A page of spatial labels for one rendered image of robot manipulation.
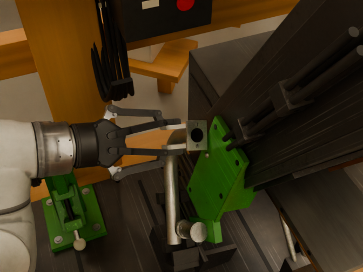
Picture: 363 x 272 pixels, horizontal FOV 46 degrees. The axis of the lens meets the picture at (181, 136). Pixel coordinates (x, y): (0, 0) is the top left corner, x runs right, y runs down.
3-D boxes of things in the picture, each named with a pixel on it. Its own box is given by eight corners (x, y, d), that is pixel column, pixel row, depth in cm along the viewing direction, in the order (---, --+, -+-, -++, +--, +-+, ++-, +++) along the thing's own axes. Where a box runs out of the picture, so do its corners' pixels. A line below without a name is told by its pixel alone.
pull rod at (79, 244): (88, 250, 96) (83, 237, 91) (75, 254, 95) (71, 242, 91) (82, 229, 99) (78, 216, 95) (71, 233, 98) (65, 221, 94)
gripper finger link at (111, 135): (102, 140, 75) (100, 133, 74) (160, 125, 79) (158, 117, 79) (108, 141, 71) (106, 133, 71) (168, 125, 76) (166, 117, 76)
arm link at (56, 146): (35, 120, 63) (75, 117, 66) (28, 122, 72) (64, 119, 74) (40, 181, 64) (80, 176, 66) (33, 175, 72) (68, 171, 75)
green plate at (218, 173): (243, 227, 86) (284, 156, 73) (207, 235, 83) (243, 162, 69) (219, 184, 93) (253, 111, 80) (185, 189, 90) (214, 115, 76)
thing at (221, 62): (315, 165, 115) (352, 67, 90) (212, 201, 108) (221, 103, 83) (280, 120, 127) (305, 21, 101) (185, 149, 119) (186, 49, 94)
